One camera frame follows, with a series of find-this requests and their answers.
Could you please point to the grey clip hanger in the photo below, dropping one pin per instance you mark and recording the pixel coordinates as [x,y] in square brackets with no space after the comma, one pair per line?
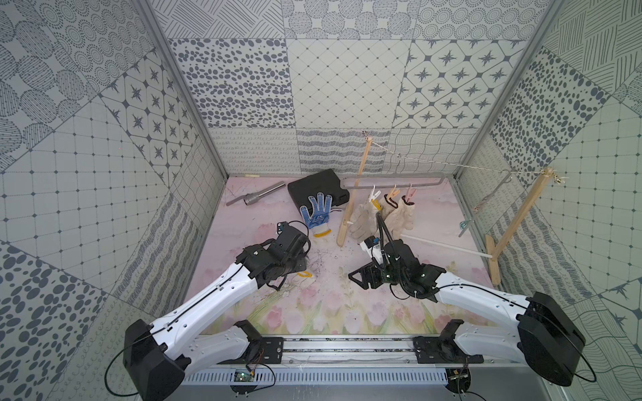
[434,180]

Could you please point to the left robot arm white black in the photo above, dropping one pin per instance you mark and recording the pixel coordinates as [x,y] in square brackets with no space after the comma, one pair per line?
[256,266]

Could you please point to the black flat pad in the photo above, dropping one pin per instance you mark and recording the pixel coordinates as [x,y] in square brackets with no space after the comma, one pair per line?
[325,181]

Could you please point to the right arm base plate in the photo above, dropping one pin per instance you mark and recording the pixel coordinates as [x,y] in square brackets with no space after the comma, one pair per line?
[433,350]

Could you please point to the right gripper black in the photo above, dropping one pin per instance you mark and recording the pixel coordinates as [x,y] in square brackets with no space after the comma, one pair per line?
[364,271]

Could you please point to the beige knit gloves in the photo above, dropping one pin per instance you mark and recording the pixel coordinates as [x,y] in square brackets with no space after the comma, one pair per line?
[401,219]

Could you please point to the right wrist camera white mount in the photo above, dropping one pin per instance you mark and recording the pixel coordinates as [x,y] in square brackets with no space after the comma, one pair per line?
[372,246]

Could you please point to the wooden drying rack frame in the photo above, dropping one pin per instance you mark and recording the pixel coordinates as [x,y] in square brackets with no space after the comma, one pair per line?
[498,248]

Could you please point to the teal clothes peg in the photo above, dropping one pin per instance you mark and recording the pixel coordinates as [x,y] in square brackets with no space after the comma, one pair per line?
[464,226]

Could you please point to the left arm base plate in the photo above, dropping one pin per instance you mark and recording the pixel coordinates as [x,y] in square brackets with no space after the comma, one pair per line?
[267,350]

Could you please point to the small circuit board left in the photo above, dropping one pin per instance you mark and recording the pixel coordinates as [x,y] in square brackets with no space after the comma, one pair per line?
[243,382]

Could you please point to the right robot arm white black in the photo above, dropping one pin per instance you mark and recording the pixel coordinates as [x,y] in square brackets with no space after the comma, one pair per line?
[534,331]

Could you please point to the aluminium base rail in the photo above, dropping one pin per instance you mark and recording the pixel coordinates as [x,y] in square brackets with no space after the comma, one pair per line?
[331,351]

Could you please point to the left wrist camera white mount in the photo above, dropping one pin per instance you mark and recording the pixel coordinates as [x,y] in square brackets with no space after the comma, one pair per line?
[284,229]

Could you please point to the orange clothes peg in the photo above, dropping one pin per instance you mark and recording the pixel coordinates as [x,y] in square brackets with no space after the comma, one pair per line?
[393,193]

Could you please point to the pink clothes peg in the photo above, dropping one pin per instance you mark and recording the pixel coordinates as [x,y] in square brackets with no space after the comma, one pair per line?
[408,198]

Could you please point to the grey metal cylinder tool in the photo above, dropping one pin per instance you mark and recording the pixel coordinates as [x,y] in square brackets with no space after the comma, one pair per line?
[254,197]

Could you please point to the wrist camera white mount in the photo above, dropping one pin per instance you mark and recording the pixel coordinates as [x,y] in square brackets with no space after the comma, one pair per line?
[284,229]
[372,246]

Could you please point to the white clothes peg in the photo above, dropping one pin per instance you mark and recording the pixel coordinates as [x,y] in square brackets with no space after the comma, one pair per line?
[374,194]

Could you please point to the small black module right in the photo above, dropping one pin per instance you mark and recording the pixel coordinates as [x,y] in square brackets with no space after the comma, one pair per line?
[458,381]

